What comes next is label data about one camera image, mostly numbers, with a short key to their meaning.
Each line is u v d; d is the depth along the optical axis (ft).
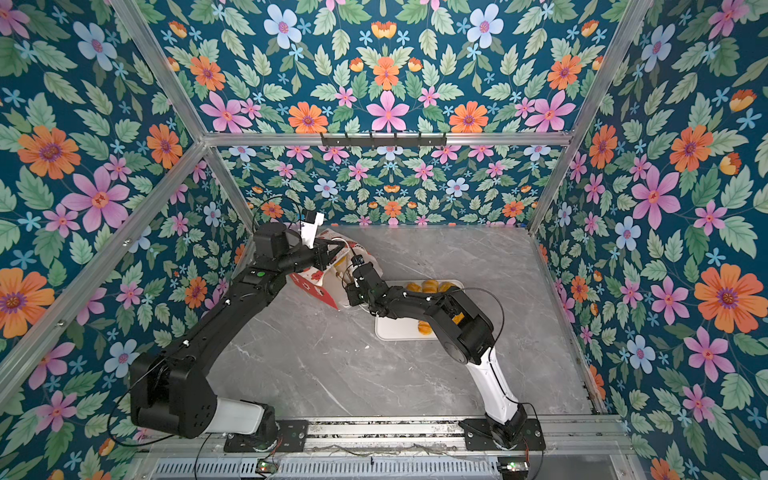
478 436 2.37
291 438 2.41
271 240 1.95
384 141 3.04
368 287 2.50
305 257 2.30
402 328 3.00
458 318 1.94
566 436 2.47
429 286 3.24
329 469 2.41
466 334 1.84
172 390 1.35
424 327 2.97
